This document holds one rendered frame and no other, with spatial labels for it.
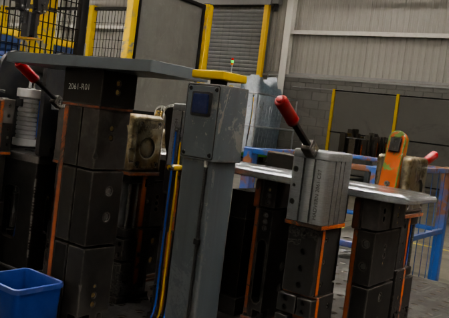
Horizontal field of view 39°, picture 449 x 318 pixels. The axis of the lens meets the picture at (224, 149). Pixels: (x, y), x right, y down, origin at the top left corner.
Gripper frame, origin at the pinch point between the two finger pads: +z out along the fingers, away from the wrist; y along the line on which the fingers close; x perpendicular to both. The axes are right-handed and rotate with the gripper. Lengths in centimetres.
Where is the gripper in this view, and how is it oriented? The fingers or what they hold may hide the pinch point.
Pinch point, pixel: (29, 25)
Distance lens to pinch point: 188.8
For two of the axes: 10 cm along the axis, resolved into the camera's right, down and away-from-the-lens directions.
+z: -1.2, 9.9, 0.4
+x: -8.0, -1.2, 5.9
